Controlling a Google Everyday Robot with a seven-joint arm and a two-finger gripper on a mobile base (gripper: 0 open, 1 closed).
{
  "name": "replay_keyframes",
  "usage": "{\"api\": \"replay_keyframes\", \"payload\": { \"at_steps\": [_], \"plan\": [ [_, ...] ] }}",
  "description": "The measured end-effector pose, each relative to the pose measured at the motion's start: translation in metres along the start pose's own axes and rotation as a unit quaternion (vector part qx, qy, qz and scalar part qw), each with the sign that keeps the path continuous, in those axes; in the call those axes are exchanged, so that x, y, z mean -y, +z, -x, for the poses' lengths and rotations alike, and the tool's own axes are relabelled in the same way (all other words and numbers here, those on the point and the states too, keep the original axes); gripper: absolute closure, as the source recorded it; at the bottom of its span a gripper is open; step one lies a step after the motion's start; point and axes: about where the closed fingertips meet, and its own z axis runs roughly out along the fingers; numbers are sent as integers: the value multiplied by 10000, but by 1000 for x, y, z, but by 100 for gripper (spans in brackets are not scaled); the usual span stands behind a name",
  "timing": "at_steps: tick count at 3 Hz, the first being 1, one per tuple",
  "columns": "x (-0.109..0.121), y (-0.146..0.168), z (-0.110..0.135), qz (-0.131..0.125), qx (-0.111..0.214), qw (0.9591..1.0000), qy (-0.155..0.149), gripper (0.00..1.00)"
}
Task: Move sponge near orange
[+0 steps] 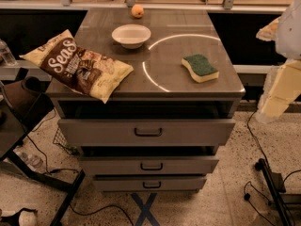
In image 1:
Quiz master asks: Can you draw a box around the middle grey drawer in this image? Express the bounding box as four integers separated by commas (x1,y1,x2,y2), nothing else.
80,156,218,175

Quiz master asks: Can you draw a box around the black stand with cables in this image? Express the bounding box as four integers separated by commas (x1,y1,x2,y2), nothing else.
243,113,301,226

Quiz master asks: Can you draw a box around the white and black object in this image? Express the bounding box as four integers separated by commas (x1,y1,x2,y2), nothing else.
0,208,38,226

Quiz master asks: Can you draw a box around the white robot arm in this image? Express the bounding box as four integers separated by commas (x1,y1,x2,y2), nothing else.
255,0,301,123

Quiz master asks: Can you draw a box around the plastic bottle on floor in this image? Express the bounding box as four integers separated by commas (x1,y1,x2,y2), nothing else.
16,152,43,170

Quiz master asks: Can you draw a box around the grey drawer cabinet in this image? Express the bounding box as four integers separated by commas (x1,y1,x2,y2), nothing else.
47,8,245,181

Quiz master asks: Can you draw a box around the orange fruit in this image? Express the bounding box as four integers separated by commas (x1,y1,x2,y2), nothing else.
131,4,144,19

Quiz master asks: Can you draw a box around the green and yellow sponge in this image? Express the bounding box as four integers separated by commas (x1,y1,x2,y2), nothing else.
182,54,219,83

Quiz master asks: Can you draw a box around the grey drawer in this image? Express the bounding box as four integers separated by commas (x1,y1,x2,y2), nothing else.
80,156,218,175
58,119,235,147
93,175,207,192

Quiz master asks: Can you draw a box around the white bowl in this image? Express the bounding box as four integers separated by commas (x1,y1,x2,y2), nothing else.
112,24,151,49

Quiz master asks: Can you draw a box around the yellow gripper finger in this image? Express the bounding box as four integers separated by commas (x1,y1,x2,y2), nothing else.
255,59,301,123
256,17,279,41

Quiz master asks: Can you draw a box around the brown and yellow chip bag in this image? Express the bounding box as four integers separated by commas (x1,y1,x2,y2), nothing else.
21,30,134,104

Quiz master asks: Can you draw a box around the black side table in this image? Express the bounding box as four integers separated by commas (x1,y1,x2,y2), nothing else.
0,67,87,226

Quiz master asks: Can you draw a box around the bottom grey drawer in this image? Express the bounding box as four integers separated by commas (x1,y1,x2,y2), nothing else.
93,175,207,192

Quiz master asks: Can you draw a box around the clear plastic water bottle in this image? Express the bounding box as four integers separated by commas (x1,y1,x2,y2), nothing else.
0,39,17,66

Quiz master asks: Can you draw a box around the top grey drawer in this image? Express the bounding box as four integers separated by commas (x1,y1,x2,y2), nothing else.
58,119,235,147

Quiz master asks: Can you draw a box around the black floor cable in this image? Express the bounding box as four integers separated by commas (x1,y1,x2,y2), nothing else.
68,201,135,226

